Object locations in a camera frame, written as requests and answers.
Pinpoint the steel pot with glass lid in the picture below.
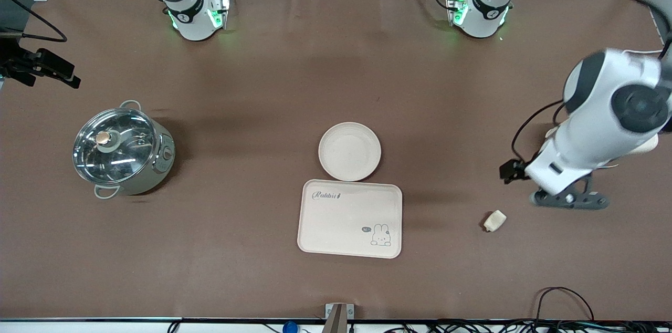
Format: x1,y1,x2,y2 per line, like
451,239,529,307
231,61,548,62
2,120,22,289
73,100,176,200

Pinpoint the beige rabbit print tray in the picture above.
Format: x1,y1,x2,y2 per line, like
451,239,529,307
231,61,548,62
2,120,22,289
297,179,403,259

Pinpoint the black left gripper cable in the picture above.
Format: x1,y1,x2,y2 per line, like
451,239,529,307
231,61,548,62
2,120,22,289
511,100,565,163

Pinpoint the cream two-slot toaster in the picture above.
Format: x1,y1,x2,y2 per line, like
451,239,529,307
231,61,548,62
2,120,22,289
545,127,660,169

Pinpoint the grey metal bracket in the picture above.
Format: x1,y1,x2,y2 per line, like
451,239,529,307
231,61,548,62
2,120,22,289
324,303,354,333

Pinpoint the brown table mat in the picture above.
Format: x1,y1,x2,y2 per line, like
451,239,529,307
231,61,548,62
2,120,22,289
0,0,672,321

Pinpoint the glass pot lid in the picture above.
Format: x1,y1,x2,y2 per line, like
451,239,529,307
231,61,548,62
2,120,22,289
72,108,157,185

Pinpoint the small white bun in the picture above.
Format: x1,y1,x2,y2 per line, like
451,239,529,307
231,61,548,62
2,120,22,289
484,210,507,233

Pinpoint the round beige plate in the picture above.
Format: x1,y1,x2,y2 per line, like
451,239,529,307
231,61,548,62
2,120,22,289
318,122,382,182

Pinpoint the black cable bundle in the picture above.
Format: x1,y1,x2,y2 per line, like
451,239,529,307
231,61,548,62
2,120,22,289
383,319,672,333

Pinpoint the black looped cable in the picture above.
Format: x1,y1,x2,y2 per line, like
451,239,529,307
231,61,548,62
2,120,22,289
535,286,595,323

